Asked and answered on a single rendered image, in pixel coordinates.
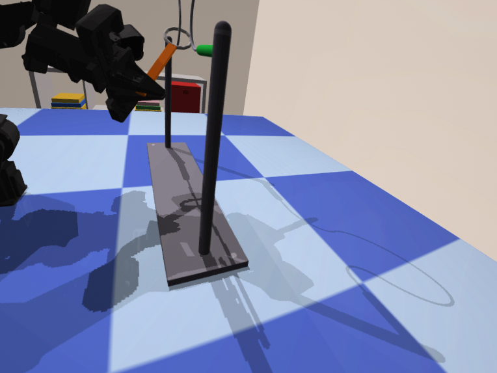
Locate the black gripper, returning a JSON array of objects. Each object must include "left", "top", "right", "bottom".
[{"left": 57, "top": 4, "right": 166, "bottom": 122}]

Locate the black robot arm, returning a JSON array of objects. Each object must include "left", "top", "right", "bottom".
[{"left": 0, "top": 0, "right": 145, "bottom": 207}]

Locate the orange handle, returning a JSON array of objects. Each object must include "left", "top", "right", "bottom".
[{"left": 147, "top": 27, "right": 191, "bottom": 81}]

